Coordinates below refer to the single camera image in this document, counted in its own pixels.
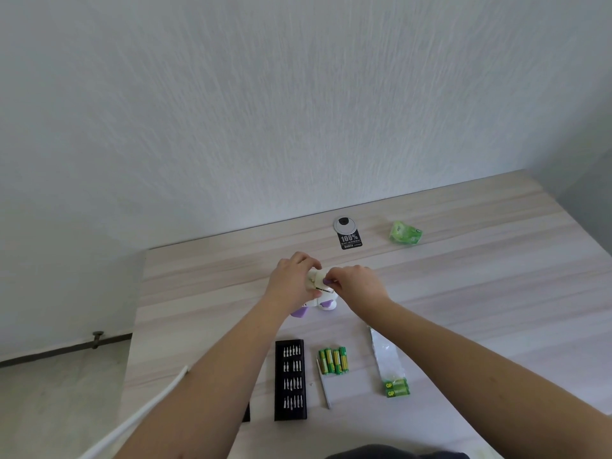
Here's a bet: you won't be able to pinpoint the person's right hand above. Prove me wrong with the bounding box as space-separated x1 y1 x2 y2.
328 266 391 317

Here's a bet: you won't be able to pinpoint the person's left hand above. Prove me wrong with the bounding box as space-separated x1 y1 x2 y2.
264 251 322 314

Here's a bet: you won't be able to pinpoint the white and purple toy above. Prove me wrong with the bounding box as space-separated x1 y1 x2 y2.
289 267 341 320

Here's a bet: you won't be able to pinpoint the person's right forearm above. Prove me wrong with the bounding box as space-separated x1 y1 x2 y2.
356 298 612 459

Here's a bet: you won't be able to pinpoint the person's left forearm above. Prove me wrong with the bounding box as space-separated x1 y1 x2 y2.
111 297 293 459

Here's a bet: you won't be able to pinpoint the crumpled green plastic wrapper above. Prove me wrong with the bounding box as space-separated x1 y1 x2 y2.
390 221 424 244

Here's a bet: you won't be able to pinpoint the rows of steel screwdriver bits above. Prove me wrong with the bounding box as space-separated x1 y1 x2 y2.
282 345 305 410

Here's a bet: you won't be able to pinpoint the clear plastic battery packaging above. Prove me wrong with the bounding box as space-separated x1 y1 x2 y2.
369 326 412 398

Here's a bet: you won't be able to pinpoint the black screwdriver bit tray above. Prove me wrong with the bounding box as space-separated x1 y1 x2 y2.
274 339 309 422

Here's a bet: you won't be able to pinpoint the slim silver screwdriver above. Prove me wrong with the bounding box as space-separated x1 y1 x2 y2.
316 357 333 410

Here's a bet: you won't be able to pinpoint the dark floor pipe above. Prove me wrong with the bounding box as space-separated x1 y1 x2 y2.
0 331 133 369

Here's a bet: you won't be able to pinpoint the white cable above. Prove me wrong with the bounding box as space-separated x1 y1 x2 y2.
85 365 191 459

